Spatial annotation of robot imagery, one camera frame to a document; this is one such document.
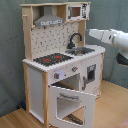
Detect white fridge door dispenser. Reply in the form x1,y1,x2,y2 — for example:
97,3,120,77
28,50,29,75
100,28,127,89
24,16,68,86
81,55,102,96

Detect grey toy sink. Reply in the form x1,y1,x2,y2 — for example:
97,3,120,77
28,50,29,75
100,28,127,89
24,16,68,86
66,47,94,56

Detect grey range hood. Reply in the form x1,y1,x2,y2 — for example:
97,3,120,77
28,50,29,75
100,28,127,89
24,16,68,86
34,5,64,27

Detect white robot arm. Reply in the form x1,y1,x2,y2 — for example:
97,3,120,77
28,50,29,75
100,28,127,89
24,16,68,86
89,29,128,66

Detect white microwave door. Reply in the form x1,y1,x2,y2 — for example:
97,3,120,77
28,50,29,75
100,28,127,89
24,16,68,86
67,3,90,21

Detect right stove knob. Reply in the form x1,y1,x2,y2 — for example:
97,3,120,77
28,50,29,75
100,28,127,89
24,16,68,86
72,66,78,72

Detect white oven door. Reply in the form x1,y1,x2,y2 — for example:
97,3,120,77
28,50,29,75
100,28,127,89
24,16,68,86
49,86,95,128

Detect wooden toy kitchen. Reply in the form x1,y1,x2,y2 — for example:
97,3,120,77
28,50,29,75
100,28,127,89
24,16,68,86
22,2,105,128

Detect left stove knob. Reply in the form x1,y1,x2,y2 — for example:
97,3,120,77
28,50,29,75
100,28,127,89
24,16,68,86
54,73,60,79

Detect black toy faucet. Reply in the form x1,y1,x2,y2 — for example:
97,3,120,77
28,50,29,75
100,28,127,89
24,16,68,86
66,32,83,50

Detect stove knob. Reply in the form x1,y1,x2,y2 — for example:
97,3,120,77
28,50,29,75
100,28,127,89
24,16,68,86
54,73,60,79
72,66,78,72

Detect black stovetop red burners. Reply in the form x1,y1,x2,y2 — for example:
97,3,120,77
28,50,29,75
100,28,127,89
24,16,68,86
34,53,71,66

